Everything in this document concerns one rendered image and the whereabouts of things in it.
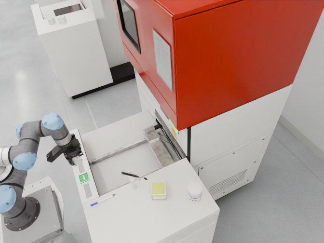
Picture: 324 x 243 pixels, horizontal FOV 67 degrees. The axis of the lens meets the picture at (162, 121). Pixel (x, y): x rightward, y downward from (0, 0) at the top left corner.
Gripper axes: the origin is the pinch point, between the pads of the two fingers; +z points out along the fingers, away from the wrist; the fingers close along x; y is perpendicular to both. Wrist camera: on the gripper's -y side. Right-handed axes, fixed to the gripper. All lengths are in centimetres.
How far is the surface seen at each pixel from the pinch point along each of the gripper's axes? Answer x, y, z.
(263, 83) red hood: -15, 104, -22
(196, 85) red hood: -15, 63, -38
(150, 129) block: 19, 50, 20
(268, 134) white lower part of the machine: -15, 124, 32
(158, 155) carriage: -1, 46, 23
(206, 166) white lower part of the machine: -15, 74, 36
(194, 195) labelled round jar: -41, 49, 5
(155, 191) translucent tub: -29.6, 32.8, 7.4
